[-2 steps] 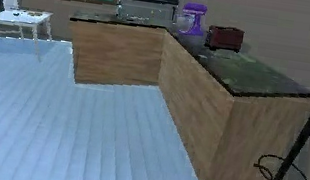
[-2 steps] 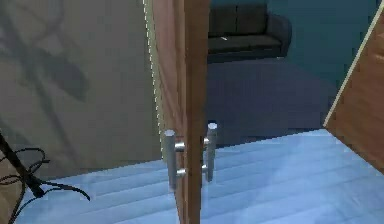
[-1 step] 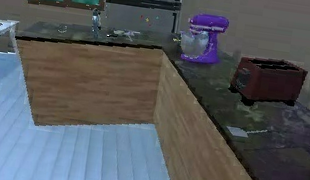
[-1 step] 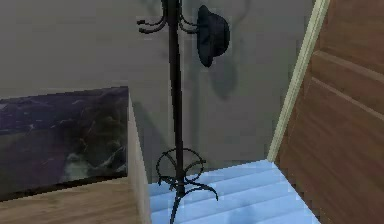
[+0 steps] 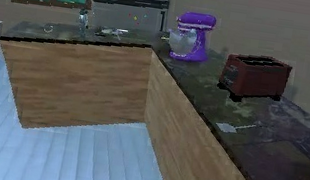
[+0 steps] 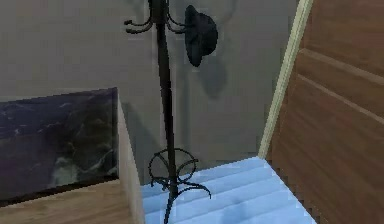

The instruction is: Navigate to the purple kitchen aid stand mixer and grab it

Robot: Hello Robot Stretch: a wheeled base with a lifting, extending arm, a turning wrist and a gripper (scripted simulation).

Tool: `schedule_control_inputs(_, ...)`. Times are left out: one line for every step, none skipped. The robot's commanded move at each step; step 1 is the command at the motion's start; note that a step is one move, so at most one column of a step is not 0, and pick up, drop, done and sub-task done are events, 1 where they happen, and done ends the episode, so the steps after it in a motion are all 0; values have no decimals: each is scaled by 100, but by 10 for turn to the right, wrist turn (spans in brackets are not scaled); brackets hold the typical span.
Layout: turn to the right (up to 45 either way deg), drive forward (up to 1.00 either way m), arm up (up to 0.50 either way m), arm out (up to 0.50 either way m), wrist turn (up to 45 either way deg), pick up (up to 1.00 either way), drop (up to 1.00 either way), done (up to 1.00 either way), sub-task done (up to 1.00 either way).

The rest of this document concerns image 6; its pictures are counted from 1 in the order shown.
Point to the black coat stand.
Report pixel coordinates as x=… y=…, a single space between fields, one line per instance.
x=166 y=100

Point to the black hat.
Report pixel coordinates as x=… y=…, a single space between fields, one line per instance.
x=199 y=35

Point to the dark marble top counter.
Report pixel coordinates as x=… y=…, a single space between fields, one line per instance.
x=60 y=140

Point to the brown wooden door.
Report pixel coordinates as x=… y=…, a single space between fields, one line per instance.
x=336 y=110

